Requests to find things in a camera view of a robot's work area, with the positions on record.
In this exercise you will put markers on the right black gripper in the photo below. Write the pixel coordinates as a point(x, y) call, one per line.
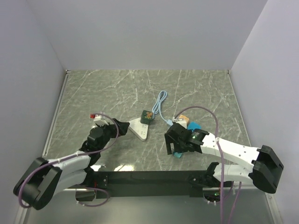
point(168, 140)

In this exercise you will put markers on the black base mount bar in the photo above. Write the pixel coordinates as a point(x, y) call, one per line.
point(151, 183)

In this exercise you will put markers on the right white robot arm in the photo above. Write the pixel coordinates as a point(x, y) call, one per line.
point(259, 166)

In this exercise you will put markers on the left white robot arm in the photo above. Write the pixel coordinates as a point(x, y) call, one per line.
point(45, 178)

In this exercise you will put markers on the white triangular power strip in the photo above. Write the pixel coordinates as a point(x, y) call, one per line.
point(138, 128)

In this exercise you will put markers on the dark green plug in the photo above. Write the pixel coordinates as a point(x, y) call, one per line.
point(146, 117)

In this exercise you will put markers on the teal cube adapter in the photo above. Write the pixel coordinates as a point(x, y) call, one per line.
point(177, 155)

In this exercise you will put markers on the wooden cube plug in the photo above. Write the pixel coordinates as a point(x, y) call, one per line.
point(185, 118)

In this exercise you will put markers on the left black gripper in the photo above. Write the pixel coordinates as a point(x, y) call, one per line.
point(112, 127)

